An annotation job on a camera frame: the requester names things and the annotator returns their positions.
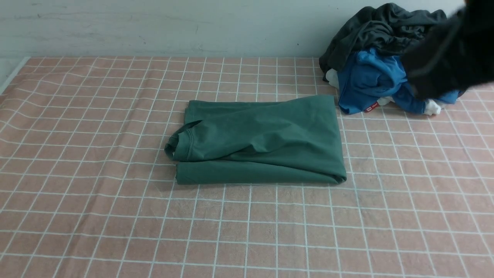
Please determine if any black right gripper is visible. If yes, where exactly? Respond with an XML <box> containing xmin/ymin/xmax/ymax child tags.
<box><xmin>401</xmin><ymin>0</ymin><xmax>494</xmax><ymax>100</ymax></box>

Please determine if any blue shirt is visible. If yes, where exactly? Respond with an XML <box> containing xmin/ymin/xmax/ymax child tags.
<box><xmin>337</xmin><ymin>49</ymin><xmax>463</xmax><ymax>116</ymax></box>

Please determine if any green long-sleeve shirt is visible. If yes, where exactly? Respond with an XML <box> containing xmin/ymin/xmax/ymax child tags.
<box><xmin>164</xmin><ymin>95</ymin><xmax>347</xmax><ymax>185</ymax></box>

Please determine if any pink checkered tablecloth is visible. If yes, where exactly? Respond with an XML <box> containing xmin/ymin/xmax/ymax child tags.
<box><xmin>0</xmin><ymin>57</ymin><xmax>494</xmax><ymax>278</ymax></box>

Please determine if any dark grey shirt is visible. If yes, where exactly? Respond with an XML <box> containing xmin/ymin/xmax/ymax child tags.
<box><xmin>319</xmin><ymin>2</ymin><xmax>448</xmax><ymax>81</ymax></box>

